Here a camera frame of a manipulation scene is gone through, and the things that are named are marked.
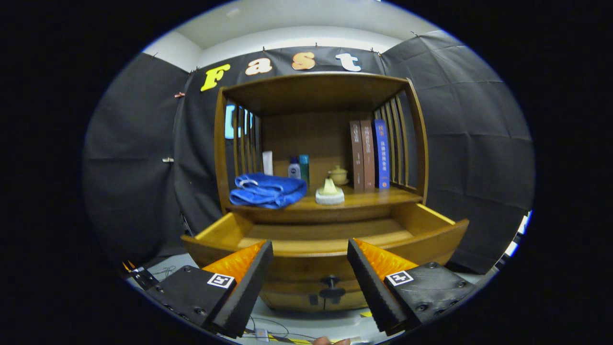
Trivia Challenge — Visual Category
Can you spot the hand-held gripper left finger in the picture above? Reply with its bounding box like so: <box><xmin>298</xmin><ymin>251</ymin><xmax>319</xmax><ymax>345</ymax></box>
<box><xmin>146</xmin><ymin>240</ymin><xmax>274</xmax><ymax>339</ymax></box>

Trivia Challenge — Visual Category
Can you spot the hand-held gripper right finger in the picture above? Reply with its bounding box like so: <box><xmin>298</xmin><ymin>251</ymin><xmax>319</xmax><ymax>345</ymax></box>
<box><xmin>347</xmin><ymin>238</ymin><xmax>477</xmax><ymax>336</ymax></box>

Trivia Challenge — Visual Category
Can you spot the wooden drawer with black knob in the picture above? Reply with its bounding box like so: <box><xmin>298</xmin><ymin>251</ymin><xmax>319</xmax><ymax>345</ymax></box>
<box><xmin>181</xmin><ymin>203</ymin><xmax>470</xmax><ymax>300</ymax></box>

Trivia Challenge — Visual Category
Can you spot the wooden cabinet door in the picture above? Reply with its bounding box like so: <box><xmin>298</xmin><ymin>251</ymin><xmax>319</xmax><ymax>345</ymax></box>
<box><xmin>325</xmin><ymin>287</ymin><xmax>369</xmax><ymax>310</ymax></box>
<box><xmin>261</xmin><ymin>290</ymin><xmax>326</xmax><ymax>312</ymax></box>

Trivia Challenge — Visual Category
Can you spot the wooden countertop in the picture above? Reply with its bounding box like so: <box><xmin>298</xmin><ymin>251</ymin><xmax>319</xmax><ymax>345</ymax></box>
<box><xmin>225</xmin><ymin>184</ymin><xmax>424</xmax><ymax>211</ymax></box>

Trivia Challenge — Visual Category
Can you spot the wooden cabinet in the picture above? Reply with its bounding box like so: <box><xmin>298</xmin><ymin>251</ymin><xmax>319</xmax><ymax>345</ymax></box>
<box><xmin>181</xmin><ymin>72</ymin><xmax>470</xmax><ymax>312</ymax></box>

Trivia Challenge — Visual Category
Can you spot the blue folded towel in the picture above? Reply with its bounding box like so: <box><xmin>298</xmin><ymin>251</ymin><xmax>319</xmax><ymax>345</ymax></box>
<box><xmin>229</xmin><ymin>172</ymin><xmax>307</xmax><ymax>209</ymax></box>

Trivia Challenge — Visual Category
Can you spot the black tool with orange tips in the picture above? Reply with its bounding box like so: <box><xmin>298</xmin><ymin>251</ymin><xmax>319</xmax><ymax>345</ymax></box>
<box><xmin>122</xmin><ymin>261</ymin><xmax>159</xmax><ymax>290</ymax></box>

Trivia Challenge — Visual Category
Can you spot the beige lidded tea cup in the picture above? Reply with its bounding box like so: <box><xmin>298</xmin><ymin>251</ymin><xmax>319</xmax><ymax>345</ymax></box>
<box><xmin>328</xmin><ymin>165</ymin><xmax>349</xmax><ymax>186</ymax></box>

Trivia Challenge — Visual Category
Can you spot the reddish brown book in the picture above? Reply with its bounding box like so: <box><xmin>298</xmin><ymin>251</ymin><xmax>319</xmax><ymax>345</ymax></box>
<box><xmin>360</xmin><ymin>120</ymin><xmax>375</xmax><ymax>192</ymax></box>

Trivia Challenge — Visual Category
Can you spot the dark brown book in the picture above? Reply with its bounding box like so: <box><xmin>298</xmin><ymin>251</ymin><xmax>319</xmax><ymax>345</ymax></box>
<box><xmin>350</xmin><ymin>120</ymin><xmax>364</xmax><ymax>194</ymax></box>

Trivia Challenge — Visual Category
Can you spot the blue book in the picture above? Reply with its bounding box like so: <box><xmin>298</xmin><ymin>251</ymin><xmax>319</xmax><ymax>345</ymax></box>
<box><xmin>373</xmin><ymin>119</ymin><xmax>390</xmax><ymax>190</ymax></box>

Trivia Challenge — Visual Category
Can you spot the white panel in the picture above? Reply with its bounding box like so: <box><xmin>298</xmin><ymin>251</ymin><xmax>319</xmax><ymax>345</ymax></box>
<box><xmin>503</xmin><ymin>211</ymin><xmax>532</xmax><ymax>259</ymax></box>

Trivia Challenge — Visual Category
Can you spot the black backdrop cloth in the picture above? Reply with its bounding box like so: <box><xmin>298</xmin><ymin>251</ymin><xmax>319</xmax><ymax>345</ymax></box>
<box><xmin>82</xmin><ymin>30</ymin><xmax>535</xmax><ymax>274</ymax></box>

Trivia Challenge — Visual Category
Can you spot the thin floor cable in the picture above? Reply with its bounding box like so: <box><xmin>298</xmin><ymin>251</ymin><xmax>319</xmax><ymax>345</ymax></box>
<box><xmin>247</xmin><ymin>316</ymin><xmax>312</xmax><ymax>342</ymax></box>

